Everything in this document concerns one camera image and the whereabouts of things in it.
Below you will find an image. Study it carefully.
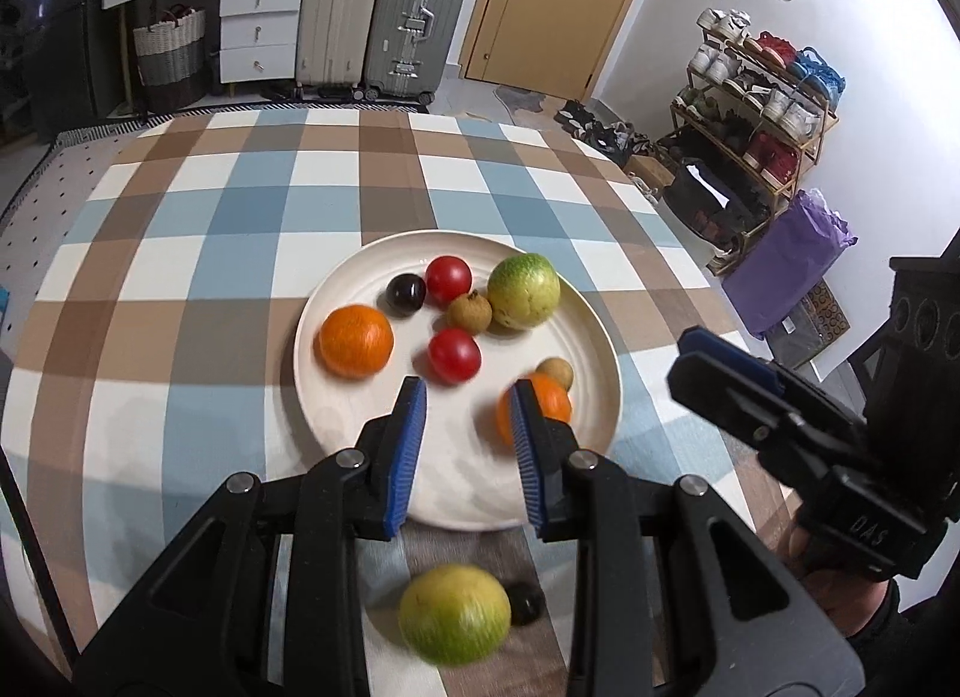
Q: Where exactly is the large orange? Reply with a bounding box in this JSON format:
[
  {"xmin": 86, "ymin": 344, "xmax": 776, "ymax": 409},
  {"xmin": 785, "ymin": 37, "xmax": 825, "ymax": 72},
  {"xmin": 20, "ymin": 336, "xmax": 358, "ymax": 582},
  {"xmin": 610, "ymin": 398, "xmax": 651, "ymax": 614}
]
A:
[{"xmin": 494, "ymin": 372, "xmax": 573, "ymax": 447}]

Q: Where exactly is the green-yellow guava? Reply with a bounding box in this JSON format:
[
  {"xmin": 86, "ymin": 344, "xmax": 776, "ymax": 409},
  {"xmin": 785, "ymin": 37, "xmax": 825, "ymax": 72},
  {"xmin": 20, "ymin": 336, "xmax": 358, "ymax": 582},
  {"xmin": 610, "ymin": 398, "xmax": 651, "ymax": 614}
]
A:
[{"xmin": 397, "ymin": 564, "xmax": 511, "ymax": 666}]

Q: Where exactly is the small orange tangerine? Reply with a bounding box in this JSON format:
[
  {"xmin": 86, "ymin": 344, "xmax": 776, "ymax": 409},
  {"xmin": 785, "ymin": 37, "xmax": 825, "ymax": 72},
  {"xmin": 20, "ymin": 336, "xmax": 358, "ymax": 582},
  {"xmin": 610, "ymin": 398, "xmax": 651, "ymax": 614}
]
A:
[{"xmin": 314, "ymin": 304, "xmax": 394, "ymax": 380}]

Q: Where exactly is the right hand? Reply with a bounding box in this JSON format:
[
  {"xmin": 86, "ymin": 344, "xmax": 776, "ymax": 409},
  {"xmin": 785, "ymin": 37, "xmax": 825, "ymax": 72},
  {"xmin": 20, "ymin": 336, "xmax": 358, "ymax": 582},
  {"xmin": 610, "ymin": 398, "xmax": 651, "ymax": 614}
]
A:
[{"xmin": 776, "ymin": 521, "xmax": 890, "ymax": 637}]

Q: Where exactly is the dark plum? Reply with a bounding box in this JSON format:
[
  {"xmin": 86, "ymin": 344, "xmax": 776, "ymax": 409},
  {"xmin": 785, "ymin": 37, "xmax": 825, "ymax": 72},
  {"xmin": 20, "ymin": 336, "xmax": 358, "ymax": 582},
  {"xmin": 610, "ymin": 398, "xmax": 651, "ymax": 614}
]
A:
[
  {"xmin": 384, "ymin": 273, "xmax": 427, "ymax": 316},
  {"xmin": 505, "ymin": 582, "xmax": 545, "ymax": 627}
]

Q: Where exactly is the silver aluminium suitcase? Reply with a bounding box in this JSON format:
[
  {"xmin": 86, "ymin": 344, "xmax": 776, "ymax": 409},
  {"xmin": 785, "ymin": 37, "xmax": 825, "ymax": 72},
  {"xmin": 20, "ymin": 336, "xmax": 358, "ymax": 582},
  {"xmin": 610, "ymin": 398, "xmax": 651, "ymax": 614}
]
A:
[{"xmin": 363, "ymin": 0, "xmax": 464, "ymax": 105}]

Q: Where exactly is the brown longan fruit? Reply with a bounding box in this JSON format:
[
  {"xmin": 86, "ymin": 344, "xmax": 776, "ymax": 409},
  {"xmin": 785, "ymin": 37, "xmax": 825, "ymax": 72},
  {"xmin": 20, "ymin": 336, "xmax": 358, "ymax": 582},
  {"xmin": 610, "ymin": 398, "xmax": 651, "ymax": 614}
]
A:
[
  {"xmin": 535, "ymin": 357, "xmax": 574, "ymax": 391},
  {"xmin": 446, "ymin": 291, "xmax": 493, "ymax": 336}
]

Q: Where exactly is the red tomato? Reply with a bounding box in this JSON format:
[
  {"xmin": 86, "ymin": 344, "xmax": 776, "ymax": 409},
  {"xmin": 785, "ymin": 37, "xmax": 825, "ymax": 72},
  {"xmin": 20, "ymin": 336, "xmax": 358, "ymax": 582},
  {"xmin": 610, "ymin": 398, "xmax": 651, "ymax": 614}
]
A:
[
  {"xmin": 428, "ymin": 328, "xmax": 482, "ymax": 385},
  {"xmin": 425, "ymin": 255, "xmax": 473, "ymax": 309}
]

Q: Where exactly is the woven laundry basket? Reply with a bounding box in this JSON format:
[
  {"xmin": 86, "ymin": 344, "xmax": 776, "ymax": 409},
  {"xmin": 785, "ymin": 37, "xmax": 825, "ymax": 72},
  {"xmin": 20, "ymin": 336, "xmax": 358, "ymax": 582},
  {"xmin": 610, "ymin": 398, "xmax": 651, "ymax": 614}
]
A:
[{"xmin": 133, "ymin": 4, "xmax": 210, "ymax": 113}]

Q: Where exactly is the checkered tablecloth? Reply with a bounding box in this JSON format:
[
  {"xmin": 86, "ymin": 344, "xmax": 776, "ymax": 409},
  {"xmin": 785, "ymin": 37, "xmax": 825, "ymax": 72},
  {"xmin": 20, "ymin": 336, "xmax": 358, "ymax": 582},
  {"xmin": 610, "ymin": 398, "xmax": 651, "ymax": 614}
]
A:
[{"xmin": 2, "ymin": 107, "xmax": 796, "ymax": 695}]

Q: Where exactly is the cream round plate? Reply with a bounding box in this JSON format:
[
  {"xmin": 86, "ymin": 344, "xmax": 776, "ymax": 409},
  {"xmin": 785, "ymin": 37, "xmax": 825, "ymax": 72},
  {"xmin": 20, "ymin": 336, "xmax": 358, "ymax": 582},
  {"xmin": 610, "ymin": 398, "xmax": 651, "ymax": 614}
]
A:
[{"xmin": 291, "ymin": 231, "xmax": 623, "ymax": 531}]

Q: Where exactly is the purple gift bag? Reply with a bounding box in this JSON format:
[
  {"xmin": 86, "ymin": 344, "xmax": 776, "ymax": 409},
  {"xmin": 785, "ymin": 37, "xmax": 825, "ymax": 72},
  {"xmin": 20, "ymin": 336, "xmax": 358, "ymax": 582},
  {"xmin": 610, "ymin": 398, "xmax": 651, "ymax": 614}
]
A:
[{"xmin": 721, "ymin": 190, "xmax": 857, "ymax": 337}]

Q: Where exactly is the wooden shoe rack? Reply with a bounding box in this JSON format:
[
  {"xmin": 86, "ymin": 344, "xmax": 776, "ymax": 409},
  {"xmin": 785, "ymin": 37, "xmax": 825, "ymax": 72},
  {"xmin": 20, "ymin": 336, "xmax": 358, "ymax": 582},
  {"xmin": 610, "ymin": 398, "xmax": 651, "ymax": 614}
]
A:
[{"xmin": 656, "ymin": 8, "xmax": 846, "ymax": 276}]

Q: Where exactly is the beige suitcase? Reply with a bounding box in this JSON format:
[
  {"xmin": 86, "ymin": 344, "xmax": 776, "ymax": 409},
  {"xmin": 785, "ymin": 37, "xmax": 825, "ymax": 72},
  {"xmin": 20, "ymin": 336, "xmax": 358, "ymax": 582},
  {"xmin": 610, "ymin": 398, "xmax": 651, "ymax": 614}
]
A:
[{"xmin": 295, "ymin": 0, "xmax": 376, "ymax": 100}]

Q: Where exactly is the yellow-green guava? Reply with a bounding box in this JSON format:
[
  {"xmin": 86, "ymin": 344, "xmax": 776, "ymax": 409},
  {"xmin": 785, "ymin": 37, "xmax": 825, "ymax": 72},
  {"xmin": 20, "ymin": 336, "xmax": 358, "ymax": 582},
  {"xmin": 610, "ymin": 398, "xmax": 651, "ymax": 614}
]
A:
[{"xmin": 487, "ymin": 253, "xmax": 562, "ymax": 330}]

